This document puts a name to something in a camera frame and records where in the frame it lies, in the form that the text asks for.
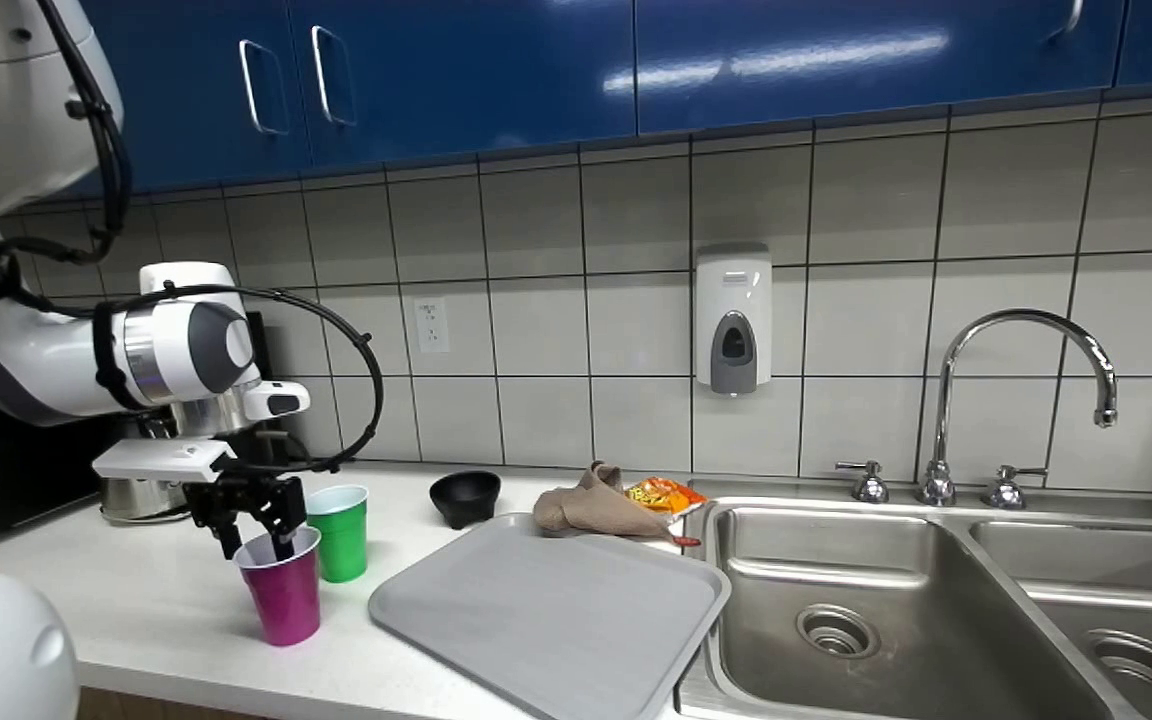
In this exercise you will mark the black bowl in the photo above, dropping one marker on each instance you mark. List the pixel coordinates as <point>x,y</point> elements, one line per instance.
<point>467,498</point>

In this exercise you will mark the white wall outlet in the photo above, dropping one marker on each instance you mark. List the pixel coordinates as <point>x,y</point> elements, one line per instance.
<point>431,325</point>

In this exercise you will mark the grey plastic tray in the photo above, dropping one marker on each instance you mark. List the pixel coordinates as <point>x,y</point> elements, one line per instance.
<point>551,624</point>

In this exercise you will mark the brown cloth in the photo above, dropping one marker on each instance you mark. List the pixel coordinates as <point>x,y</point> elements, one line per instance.
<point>596,509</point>

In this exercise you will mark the white wall soap dispenser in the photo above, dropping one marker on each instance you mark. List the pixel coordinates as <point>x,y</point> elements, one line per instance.
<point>733,322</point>

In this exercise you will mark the chrome gooseneck faucet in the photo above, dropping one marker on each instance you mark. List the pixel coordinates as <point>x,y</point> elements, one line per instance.
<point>946,403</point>

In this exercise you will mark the stainless steel double sink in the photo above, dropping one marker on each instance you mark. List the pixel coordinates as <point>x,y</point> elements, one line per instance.
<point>897,587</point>

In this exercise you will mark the black microwave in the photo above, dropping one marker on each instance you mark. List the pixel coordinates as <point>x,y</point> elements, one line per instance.
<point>1,467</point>

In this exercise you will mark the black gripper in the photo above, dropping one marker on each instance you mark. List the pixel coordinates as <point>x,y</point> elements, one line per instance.
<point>250,491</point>

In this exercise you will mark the green plastic cup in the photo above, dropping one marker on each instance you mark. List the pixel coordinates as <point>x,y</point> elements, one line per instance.
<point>340,542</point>

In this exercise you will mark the purple plastic cup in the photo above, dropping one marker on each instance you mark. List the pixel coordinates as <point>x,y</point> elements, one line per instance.
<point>281,601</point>

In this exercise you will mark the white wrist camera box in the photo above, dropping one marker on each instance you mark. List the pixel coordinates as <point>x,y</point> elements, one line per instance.
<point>159,460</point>

